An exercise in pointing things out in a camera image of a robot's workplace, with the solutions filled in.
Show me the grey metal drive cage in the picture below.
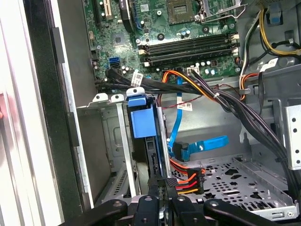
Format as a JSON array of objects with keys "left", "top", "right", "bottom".
[{"left": 281, "top": 98, "right": 301, "bottom": 171}]

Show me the yellow black wire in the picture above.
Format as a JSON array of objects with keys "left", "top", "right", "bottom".
[{"left": 258, "top": 8, "right": 301, "bottom": 57}]

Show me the black expansion slot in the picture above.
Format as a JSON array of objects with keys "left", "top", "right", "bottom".
[{"left": 93, "top": 0, "right": 102, "bottom": 26}]

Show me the twisted red black wire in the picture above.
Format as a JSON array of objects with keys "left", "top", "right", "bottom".
[{"left": 161, "top": 84, "right": 237, "bottom": 110}]

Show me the thin metal locking lever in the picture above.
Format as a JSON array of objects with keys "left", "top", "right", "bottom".
[{"left": 199, "top": 3, "right": 247, "bottom": 24}]

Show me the white red wire label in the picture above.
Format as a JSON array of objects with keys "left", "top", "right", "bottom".
[{"left": 176, "top": 101, "right": 193, "bottom": 112}]

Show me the orange yellow wire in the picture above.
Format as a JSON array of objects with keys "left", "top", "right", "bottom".
[{"left": 161, "top": 70, "right": 218, "bottom": 102}]

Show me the green motherboard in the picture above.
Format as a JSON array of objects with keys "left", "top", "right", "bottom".
[{"left": 82, "top": 0, "right": 241, "bottom": 80}]

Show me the black graphics card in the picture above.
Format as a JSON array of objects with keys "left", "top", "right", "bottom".
[{"left": 118, "top": 0, "right": 136, "bottom": 33}]

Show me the perforated grey metal tray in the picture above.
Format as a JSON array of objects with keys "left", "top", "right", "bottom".
[{"left": 169, "top": 154, "right": 301, "bottom": 222}]

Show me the blue disk wire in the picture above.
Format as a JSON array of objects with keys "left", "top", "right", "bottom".
[{"left": 167, "top": 77, "right": 230, "bottom": 163}]

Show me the square black chipset chip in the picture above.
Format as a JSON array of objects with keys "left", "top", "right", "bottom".
[{"left": 111, "top": 32, "right": 127, "bottom": 48}]

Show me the hard disk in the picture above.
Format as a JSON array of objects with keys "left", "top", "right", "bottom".
[{"left": 126, "top": 94, "right": 170, "bottom": 203}]

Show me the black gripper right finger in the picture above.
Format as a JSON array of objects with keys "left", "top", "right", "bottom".
[{"left": 165, "top": 178, "right": 268, "bottom": 226}]

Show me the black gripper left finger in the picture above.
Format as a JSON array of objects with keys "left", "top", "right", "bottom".
[{"left": 58, "top": 177, "right": 166, "bottom": 226}]

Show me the white expansion slot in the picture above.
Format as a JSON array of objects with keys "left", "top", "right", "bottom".
[{"left": 103, "top": 0, "right": 113, "bottom": 19}]

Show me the metal socket cover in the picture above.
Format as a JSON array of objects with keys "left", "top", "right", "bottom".
[{"left": 198, "top": 0, "right": 243, "bottom": 19}]

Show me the black PC case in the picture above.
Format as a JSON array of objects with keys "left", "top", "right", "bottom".
[{"left": 22, "top": 0, "right": 301, "bottom": 226}]

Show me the white orange black wire bundle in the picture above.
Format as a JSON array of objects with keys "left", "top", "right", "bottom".
[{"left": 238, "top": 9, "right": 263, "bottom": 101}]

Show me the blue motherboard wire port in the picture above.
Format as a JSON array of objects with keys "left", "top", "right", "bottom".
[{"left": 108, "top": 56, "right": 121, "bottom": 69}]

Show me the CPU socket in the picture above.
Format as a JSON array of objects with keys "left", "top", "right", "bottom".
[{"left": 166, "top": 0, "right": 196, "bottom": 26}]

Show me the black RAM slot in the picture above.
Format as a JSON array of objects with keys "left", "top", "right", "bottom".
[
  {"left": 137, "top": 32, "right": 240, "bottom": 49},
  {"left": 141, "top": 50, "right": 240, "bottom": 68},
  {"left": 140, "top": 44, "right": 240, "bottom": 62},
  {"left": 138, "top": 37, "right": 240, "bottom": 55}
]

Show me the grey metal disk bay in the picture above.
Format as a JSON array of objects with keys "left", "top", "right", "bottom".
[{"left": 75, "top": 87, "right": 170, "bottom": 208}]

